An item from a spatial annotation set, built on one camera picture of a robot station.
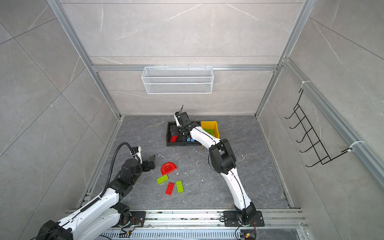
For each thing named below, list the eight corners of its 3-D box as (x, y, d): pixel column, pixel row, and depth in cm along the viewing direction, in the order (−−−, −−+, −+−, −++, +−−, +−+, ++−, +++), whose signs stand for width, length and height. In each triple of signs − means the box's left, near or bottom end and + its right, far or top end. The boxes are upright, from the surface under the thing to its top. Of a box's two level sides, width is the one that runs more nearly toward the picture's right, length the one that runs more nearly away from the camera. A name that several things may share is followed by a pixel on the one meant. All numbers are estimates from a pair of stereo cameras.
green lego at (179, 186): (178, 193, 84) (177, 192, 82) (175, 182, 87) (175, 181, 86) (184, 191, 84) (184, 190, 83) (181, 181, 88) (181, 179, 86)
